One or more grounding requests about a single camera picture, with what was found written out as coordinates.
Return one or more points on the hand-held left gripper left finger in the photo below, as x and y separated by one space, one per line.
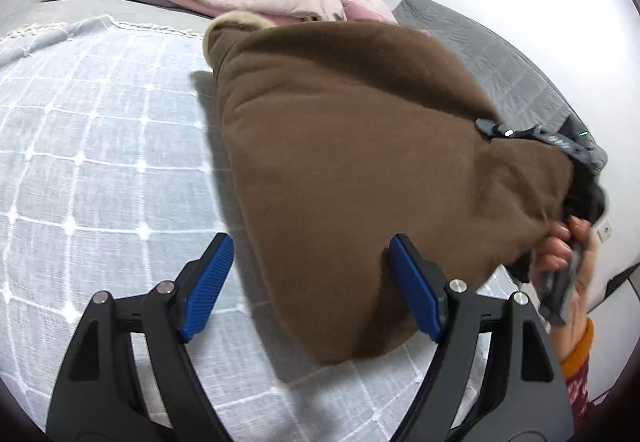
210 287

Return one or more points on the brown coat with fur collar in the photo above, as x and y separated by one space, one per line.
375 161

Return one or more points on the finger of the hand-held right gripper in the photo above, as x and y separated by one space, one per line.
500 129

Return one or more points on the white wall socket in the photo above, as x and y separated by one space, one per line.
606 228

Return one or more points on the grey bed sheet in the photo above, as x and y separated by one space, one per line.
75 11

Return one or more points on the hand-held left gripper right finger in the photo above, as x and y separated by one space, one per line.
415 287

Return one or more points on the person's right hand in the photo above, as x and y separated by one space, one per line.
555 257

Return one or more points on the person's right forearm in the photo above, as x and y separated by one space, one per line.
577 372

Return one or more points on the light blue checkered blanket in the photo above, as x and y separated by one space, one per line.
100 171

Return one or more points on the pink pillow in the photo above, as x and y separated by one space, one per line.
361 11

